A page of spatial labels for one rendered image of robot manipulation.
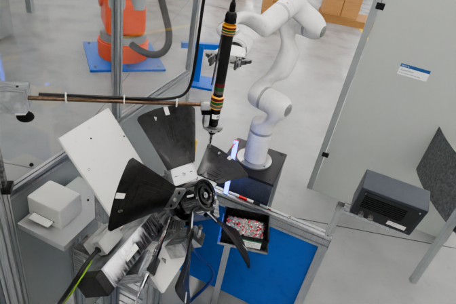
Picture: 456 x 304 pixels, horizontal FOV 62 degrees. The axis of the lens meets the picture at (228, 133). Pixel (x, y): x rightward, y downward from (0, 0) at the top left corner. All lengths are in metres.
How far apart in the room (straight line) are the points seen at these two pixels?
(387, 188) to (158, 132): 0.94
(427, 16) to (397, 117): 0.74
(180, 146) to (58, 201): 0.59
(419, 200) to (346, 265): 1.45
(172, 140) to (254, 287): 1.21
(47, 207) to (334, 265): 2.05
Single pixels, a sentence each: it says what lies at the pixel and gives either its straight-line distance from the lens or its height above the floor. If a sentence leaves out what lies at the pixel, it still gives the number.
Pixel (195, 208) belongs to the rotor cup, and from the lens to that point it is 1.35.
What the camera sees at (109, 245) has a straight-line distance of 1.31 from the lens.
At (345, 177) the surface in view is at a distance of 3.43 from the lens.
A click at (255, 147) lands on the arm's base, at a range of 1.96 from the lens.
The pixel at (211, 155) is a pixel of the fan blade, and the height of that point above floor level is 1.18.
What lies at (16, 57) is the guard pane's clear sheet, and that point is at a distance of 1.56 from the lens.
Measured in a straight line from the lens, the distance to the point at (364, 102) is 3.09.
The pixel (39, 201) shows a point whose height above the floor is 0.97.
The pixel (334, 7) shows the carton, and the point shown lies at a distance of 9.32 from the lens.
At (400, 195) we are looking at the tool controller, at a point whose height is 1.24.
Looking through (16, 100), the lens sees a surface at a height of 1.54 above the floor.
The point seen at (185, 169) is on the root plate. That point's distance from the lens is 1.40.
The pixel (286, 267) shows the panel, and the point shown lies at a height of 0.54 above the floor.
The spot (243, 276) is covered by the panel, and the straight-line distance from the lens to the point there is 2.31.
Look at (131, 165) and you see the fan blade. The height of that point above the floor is 1.42.
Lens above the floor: 2.14
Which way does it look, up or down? 32 degrees down
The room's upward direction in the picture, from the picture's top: 11 degrees clockwise
